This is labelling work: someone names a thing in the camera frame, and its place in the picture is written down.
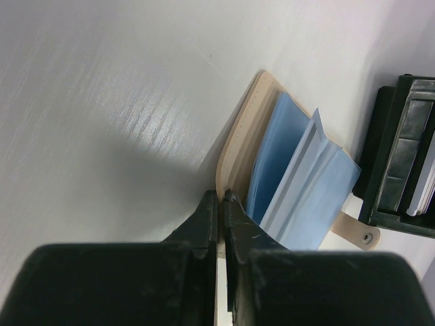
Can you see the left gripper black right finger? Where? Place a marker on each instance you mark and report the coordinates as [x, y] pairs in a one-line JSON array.
[[271, 285]]

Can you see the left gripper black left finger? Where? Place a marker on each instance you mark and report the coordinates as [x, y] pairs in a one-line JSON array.
[[171, 282]]

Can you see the white magnetic stripe card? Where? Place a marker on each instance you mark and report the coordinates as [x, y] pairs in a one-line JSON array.
[[296, 174]]

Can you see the beige card stack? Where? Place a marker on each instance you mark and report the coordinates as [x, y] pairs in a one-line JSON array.
[[261, 143]]

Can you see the black card holder box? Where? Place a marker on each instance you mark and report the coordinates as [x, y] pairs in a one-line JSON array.
[[396, 184]]

